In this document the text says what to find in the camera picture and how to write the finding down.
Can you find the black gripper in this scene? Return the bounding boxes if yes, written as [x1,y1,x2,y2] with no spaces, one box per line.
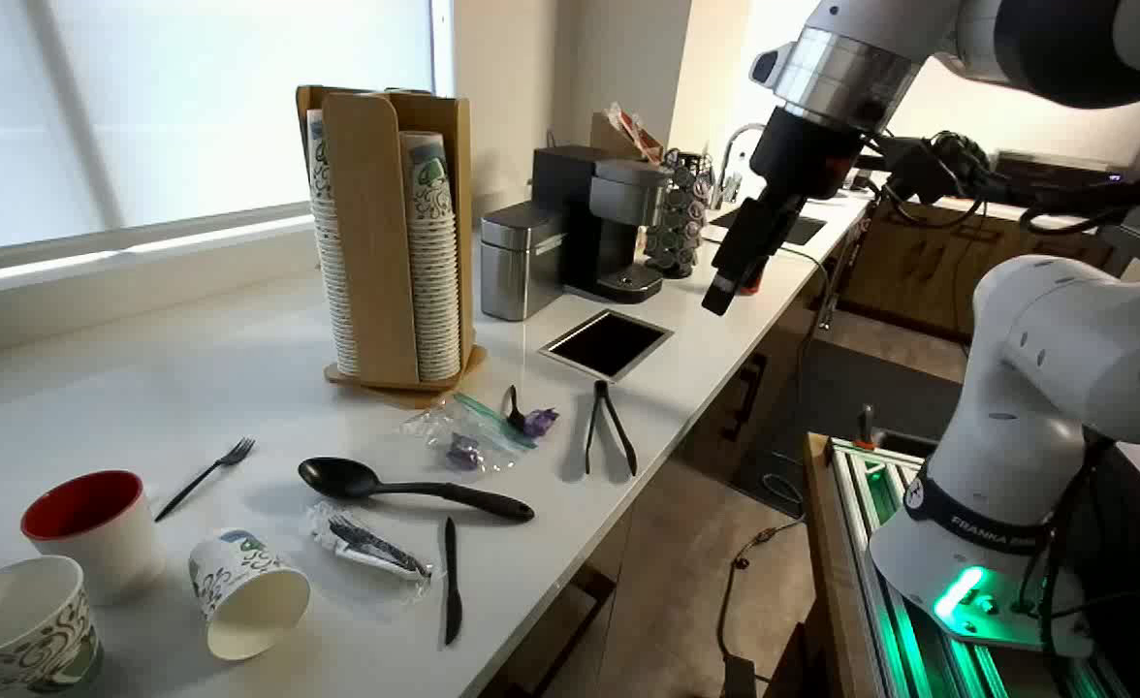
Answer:
[700,110,863,318]

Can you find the small patterned paper coffee cup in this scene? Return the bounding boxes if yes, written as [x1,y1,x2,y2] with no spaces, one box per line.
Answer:
[187,524,315,667]

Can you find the coffee pod holder rack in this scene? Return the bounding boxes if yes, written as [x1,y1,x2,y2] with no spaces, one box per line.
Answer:
[644,149,718,285]

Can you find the black single-serve coffee machine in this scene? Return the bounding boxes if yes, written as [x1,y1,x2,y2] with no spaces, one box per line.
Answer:
[528,145,668,305]

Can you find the large patterned paper cup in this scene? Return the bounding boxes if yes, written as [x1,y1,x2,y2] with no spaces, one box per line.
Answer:
[0,555,108,698]

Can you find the chrome sink faucet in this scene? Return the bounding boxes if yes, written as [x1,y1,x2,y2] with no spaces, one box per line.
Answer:
[718,120,773,207]

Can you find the wooden condiment box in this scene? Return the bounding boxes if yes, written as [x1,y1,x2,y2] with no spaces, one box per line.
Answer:
[584,102,668,167]

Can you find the brown wooden cabinet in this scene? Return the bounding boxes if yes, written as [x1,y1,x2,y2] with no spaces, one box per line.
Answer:
[839,207,1119,344]

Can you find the black plastic tongs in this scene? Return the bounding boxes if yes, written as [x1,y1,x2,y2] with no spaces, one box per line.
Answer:
[580,376,638,480]

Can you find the grey metal countertop bin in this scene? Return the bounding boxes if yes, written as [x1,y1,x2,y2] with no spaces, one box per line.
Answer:
[475,202,570,326]

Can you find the small purple packet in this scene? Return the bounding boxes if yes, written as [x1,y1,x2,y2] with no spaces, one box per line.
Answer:
[514,405,563,441]

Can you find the small black stirrer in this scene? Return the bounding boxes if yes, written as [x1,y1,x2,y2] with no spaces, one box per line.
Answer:
[501,379,532,437]

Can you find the stack of patterned paper cups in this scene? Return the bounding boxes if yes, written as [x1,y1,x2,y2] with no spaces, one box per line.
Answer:
[304,110,359,379]
[395,127,464,388]

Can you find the clear zip plastic bag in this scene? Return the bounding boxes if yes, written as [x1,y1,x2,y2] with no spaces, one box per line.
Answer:
[419,388,536,479]

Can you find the robot mounting stand green light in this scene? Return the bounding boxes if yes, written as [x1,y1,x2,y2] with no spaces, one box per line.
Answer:
[800,432,1133,698]

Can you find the black plastic serving spoon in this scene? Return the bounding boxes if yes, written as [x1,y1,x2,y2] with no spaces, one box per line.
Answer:
[293,453,540,528]

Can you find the clear wrapped cutlery packet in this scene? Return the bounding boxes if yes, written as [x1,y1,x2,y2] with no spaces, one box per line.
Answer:
[304,510,437,587]

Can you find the window with white blind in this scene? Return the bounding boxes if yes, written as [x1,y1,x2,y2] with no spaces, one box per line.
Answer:
[0,0,457,278]

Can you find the black plastic fork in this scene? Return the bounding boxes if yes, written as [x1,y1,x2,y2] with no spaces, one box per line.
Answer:
[152,436,260,528]

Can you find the white mug red inside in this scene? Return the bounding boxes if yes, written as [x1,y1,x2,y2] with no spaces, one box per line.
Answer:
[18,466,165,605]

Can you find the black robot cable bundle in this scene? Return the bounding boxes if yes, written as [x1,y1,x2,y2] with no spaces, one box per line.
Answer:
[852,127,1140,245]

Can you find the black floor power cable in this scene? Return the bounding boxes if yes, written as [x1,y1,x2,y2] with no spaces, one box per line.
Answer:
[711,519,796,698]

